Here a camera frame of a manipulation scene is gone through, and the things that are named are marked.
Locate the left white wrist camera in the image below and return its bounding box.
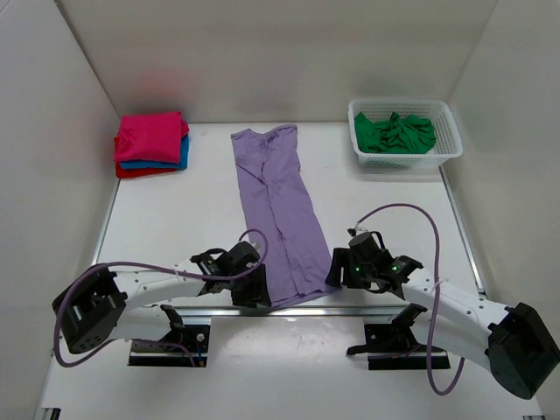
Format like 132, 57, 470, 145
243, 237, 260, 251

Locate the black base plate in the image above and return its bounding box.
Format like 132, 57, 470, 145
128, 324, 211, 368
364, 324, 427, 371

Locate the purple t shirt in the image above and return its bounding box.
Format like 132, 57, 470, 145
231, 124, 336, 307

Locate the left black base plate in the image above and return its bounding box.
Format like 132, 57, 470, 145
128, 324, 211, 368

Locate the pink folded t shirt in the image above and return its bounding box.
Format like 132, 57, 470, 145
114, 111, 189, 164

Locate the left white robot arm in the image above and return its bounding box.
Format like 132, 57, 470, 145
52, 241, 271, 358

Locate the white plastic basket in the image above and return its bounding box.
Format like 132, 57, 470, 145
348, 98, 463, 168

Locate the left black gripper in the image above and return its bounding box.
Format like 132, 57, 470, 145
227, 261, 271, 306

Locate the green t shirt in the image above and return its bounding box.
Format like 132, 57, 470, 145
353, 112, 437, 154

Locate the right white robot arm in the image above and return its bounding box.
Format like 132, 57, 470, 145
326, 231, 559, 400

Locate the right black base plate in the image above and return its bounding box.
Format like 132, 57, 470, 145
364, 324, 427, 371

